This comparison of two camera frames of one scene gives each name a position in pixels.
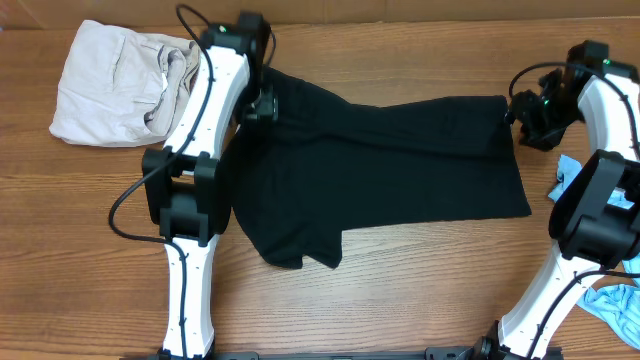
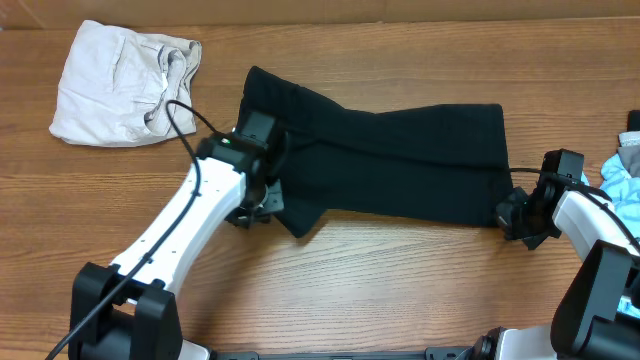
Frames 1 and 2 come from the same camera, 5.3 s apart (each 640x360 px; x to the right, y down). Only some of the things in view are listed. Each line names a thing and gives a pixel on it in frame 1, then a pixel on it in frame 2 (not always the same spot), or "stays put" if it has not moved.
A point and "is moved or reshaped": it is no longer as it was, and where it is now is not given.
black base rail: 468,353 stays put
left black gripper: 266,109 to 275,201
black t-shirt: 321,166 is moved or reshaped
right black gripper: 520,108 to 503,214
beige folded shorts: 120,88 stays put
